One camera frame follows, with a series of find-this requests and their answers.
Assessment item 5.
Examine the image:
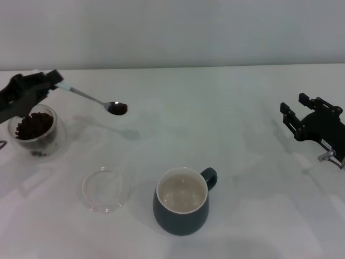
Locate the right gripper connector cable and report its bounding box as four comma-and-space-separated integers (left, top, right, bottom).
318, 149, 345, 170

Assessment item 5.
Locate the double-walled glass cup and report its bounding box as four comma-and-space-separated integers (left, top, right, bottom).
7, 104, 68, 162

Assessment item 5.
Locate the small coffee bean portion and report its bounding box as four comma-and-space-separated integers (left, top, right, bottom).
106, 103, 128, 116

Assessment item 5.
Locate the blue-handled metal spoon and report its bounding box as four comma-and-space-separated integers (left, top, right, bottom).
33, 69, 128, 116

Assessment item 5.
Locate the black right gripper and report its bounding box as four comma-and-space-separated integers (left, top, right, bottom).
279, 93, 345, 162

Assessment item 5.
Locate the clear glass saucer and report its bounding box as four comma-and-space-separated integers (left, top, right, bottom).
79, 166, 135, 214

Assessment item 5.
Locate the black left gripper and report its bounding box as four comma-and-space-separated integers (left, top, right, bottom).
0, 69, 65, 124

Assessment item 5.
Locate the dark blue ceramic mug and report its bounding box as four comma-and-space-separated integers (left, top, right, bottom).
153, 166, 218, 236

